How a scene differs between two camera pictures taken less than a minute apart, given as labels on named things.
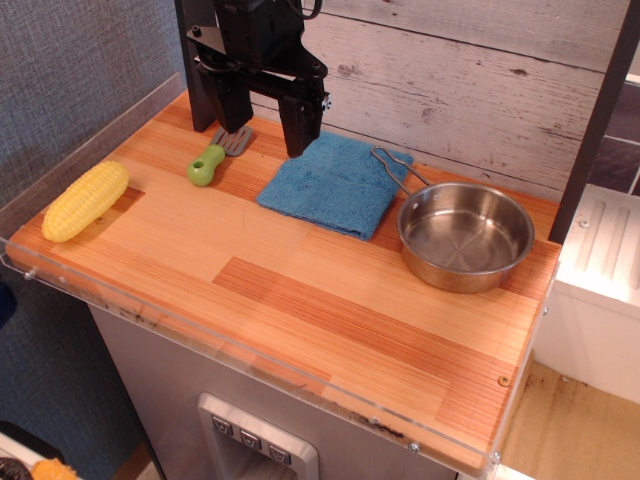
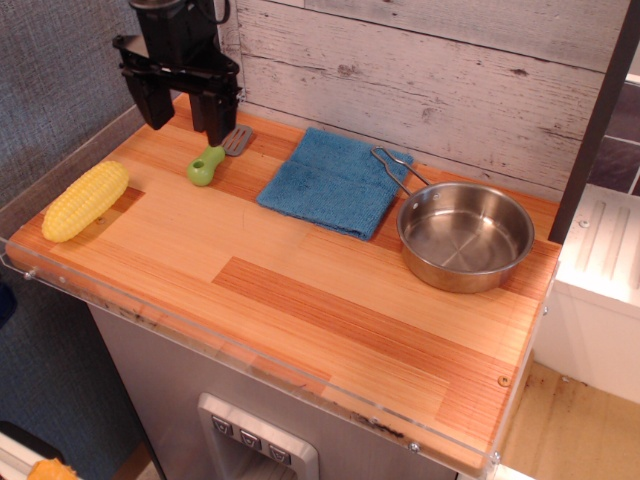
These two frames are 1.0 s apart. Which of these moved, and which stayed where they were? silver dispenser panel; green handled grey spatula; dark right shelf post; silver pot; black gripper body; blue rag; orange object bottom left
Moved: black gripper body
Stayed: blue rag; green handled grey spatula; silver pot; orange object bottom left; silver dispenser panel; dark right shelf post
